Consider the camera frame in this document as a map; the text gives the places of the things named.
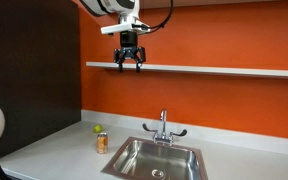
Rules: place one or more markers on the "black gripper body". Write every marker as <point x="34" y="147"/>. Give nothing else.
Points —
<point x="129" y="40"/>

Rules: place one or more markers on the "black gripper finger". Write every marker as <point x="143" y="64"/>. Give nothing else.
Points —
<point x="118" y="56"/>
<point x="142" y="55"/>

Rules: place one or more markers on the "orange soda can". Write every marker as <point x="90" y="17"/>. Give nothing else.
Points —
<point x="102" y="144"/>

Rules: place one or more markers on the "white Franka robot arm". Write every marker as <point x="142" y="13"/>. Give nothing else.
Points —
<point x="107" y="5"/>

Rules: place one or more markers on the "green lime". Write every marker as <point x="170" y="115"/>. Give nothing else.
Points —
<point x="98" y="128"/>

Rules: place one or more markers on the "dark wood cabinet panel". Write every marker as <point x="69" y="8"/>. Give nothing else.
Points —
<point x="30" y="73"/>

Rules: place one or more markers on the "stainless steel sink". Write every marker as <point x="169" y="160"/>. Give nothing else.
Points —
<point x="140" y="160"/>

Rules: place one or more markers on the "white backsplash strip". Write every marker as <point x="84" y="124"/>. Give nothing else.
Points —
<point x="224" y="135"/>

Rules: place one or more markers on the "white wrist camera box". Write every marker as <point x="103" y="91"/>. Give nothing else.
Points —
<point x="117" y="28"/>

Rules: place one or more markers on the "thin white wall shelf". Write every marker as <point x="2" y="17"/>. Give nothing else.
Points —
<point x="217" y="70"/>

